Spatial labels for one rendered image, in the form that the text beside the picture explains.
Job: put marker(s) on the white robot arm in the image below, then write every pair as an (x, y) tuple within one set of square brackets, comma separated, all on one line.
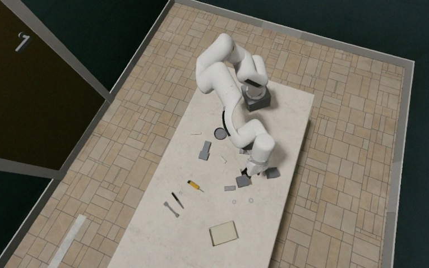
[(212, 74)]

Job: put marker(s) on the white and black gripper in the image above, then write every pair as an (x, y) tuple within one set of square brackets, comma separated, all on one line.
[(252, 169)]

